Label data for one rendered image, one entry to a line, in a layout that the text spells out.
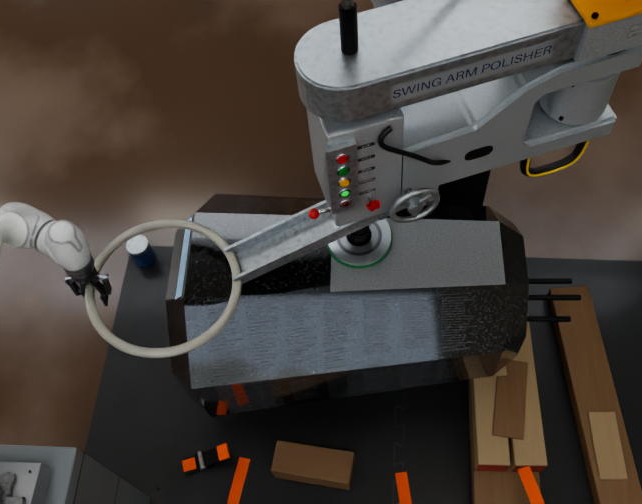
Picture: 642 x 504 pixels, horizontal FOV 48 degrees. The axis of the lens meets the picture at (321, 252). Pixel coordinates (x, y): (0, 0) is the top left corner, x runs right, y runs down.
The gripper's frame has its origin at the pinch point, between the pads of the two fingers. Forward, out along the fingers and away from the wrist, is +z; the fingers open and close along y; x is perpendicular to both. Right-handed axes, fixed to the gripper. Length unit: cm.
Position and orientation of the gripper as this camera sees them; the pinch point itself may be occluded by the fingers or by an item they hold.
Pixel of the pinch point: (97, 298)
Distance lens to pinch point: 247.3
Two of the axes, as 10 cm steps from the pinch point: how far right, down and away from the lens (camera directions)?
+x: -0.4, -8.6, 5.1
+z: -0.1, 5.1, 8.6
